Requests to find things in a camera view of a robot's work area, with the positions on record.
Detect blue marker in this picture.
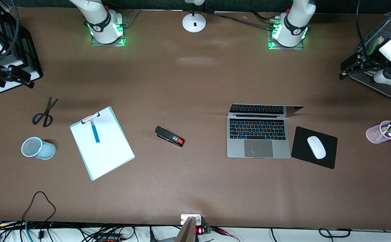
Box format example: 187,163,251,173
90,120,101,145

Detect silver laptop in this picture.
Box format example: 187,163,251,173
226,104,305,159

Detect grey metal mesh tray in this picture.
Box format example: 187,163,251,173
349,0,391,99

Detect black stacked paper tray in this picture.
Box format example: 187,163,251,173
0,7,43,94

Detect black scissors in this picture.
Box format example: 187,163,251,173
32,97,59,128

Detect pink translucent pen cup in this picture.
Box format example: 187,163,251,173
366,120,391,144

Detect light blue mesh pen cup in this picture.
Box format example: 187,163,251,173
21,136,56,160

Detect white computer mouse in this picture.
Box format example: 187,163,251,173
307,136,327,160

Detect black mouse pad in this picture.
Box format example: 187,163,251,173
291,126,338,169

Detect light green clipboard with paper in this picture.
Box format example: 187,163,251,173
70,106,136,181

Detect black stapler with red tip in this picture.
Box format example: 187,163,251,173
155,126,185,148

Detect white lamp base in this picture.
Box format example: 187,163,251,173
182,0,207,33

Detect orange black connector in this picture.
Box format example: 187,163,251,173
96,234,125,242

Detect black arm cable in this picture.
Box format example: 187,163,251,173
356,0,374,65
0,0,18,58

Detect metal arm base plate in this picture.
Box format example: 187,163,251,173
268,20,304,50
91,15,126,47

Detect black looped cable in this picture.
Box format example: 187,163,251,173
22,191,57,224

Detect black cable bundle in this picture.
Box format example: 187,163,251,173
214,13,280,31

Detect tangled black cables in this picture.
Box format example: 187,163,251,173
0,220,182,242

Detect thin black cable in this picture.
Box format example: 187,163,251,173
318,228,351,238

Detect red wire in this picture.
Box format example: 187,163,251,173
212,227,240,242

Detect white mount bracket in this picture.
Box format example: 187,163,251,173
181,214,202,226

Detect grey camera mount beam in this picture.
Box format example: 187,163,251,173
175,216,197,242

